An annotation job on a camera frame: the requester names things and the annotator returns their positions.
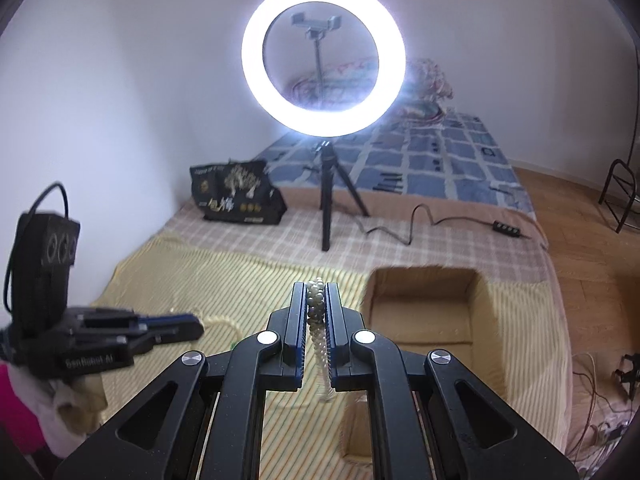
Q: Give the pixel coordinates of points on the blue checked blanket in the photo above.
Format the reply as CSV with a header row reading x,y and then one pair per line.
x,y
440,155

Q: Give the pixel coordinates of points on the open cardboard box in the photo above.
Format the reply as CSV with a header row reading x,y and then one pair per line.
x,y
480,320

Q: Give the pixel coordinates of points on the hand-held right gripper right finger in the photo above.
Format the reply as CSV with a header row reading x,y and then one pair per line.
x,y
330,332

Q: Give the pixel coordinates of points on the black metal rack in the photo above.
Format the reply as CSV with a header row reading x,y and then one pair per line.
x,y
612,185

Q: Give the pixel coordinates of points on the grey phone holder pole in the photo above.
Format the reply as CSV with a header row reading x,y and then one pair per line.
x,y
317,60

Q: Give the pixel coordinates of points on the black tripod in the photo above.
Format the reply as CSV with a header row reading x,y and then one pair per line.
x,y
327,195

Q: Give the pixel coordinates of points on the black printed bag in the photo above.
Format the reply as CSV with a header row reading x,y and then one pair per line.
x,y
235,195

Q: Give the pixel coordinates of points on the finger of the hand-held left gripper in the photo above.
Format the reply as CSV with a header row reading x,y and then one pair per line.
x,y
175,331

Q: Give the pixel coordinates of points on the person's left forearm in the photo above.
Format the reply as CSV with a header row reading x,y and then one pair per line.
x,y
22,405

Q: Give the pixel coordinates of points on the yellow striped blanket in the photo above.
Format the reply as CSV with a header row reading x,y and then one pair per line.
x,y
200,295

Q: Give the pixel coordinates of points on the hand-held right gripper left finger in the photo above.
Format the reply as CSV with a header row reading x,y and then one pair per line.
x,y
303,332

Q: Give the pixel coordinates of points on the small black device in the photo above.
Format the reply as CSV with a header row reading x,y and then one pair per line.
x,y
631,367

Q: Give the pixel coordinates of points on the floral quilt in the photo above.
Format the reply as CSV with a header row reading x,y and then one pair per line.
x,y
425,85

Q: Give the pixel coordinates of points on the beige plaid blanket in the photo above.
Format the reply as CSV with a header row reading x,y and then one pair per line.
x,y
260,245

